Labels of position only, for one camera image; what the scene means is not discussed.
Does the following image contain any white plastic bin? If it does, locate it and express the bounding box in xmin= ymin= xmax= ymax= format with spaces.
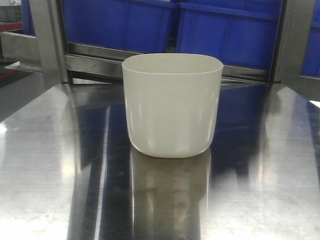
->
xmin=122 ymin=53 xmax=224 ymax=159

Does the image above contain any blue crate behind left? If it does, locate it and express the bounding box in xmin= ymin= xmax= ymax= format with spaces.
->
xmin=61 ymin=0 xmax=178 ymax=53

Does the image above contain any blue crate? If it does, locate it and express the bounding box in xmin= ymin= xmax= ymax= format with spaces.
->
xmin=176 ymin=0 xmax=282 ymax=70
xmin=301 ymin=0 xmax=320 ymax=77
xmin=61 ymin=0 xmax=178 ymax=53
xmin=21 ymin=0 xmax=35 ymax=36

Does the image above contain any blue crate behind right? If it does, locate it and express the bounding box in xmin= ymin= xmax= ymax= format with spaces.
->
xmin=176 ymin=0 xmax=282 ymax=70

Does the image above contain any blue crate far right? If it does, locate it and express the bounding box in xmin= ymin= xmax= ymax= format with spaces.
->
xmin=301 ymin=0 xmax=320 ymax=77

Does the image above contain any blue crate far left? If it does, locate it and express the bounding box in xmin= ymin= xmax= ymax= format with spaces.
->
xmin=21 ymin=0 xmax=35 ymax=36

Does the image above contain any stainless steel shelf frame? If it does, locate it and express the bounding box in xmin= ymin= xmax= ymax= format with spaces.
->
xmin=0 ymin=0 xmax=320 ymax=101

